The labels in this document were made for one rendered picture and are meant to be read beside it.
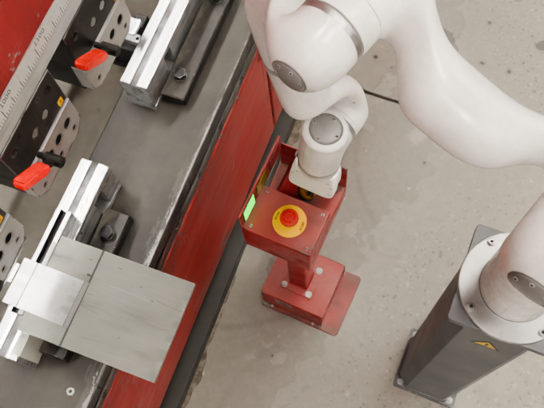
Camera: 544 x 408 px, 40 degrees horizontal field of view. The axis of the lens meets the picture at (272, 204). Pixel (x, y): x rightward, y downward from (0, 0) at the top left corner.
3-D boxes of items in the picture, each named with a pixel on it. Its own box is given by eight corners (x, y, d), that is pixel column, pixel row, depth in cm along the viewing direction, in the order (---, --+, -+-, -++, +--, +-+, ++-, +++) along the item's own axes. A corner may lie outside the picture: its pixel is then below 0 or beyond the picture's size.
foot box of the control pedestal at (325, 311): (336, 337, 224) (337, 329, 213) (261, 303, 229) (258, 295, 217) (361, 278, 230) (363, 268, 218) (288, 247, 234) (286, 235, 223)
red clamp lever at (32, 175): (27, 183, 102) (65, 155, 110) (2, 174, 103) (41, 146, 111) (27, 194, 103) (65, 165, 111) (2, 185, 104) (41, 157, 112)
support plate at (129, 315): (155, 383, 124) (154, 383, 124) (18, 330, 129) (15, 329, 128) (196, 285, 130) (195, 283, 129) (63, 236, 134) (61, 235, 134)
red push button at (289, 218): (294, 234, 155) (294, 228, 151) (277, 227, 155) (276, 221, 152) (302, 217, 156) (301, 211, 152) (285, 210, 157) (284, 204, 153)
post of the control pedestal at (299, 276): (306, 289, 217) (302, 233, 167) (289, 282, 218) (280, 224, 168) (313, 273, 219) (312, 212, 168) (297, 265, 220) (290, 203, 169)
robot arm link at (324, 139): (317, 125, 145) (289, 160, 142) (323, 95, 132) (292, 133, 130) (352, 149, 143) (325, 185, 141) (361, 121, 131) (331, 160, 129)
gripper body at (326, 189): (286, 166, 144) (285, 185, 155) (335, 187, 143) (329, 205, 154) (302, 133, 147) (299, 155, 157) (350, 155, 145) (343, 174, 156)
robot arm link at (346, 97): (310, -10, 120) (342, 103, 145) (250, 61, 116) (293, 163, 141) (355, 8, 116) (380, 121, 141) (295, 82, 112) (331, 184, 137)
